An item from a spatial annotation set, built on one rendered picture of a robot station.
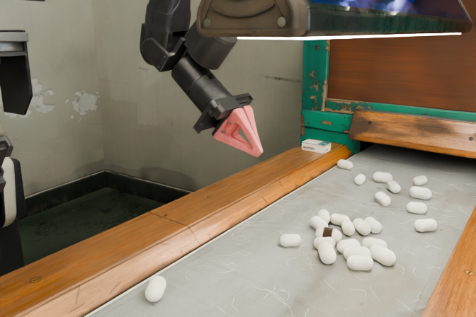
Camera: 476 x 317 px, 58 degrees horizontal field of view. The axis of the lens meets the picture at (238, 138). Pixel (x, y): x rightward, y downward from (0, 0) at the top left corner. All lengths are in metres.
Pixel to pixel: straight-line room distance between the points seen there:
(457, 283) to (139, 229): 0.41
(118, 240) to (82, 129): 2.29
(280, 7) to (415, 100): 0.82
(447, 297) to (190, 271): 0.30
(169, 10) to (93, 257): 0.39
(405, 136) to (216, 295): 0.62
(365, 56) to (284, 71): 1.02
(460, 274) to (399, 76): 0.58
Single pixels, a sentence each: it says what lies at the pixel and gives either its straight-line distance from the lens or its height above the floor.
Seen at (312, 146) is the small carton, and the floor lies 0.78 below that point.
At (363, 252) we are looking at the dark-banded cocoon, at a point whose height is 0.76.
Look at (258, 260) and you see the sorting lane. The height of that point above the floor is 0.74.
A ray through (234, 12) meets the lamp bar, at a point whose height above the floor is 1.06.
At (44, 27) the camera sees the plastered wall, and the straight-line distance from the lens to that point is 2.71.
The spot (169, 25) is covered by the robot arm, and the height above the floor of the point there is 1.05.
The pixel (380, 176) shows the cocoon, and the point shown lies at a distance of 0.92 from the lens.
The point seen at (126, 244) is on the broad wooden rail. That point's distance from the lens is 0.61.
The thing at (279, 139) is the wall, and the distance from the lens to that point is 2.13.
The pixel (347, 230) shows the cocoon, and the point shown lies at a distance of 0.68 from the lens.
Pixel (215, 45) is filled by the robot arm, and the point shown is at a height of 1.02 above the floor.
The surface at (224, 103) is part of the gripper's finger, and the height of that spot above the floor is 0.94.
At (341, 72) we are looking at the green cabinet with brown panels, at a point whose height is 0.94.
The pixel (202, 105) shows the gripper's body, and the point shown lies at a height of 0.93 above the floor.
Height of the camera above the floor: 1.04
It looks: 14 degrees down
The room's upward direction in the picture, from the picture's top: straight up
